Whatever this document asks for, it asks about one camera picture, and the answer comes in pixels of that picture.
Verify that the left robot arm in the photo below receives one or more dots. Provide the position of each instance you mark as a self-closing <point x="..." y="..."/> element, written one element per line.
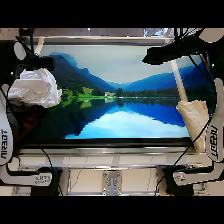
<point x="6" y="133"/>

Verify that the white garment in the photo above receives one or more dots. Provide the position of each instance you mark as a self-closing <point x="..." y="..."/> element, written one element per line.
<point x="35" y="88"/>

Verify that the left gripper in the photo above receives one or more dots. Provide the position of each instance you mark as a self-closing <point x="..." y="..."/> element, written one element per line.
<point x="44" y="63"/>

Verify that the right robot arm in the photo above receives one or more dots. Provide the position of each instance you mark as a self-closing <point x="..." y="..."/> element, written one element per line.
<point x="215" y="136"/>

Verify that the beige garment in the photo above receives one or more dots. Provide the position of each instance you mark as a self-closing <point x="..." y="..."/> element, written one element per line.
<point x="195" y="120"/>

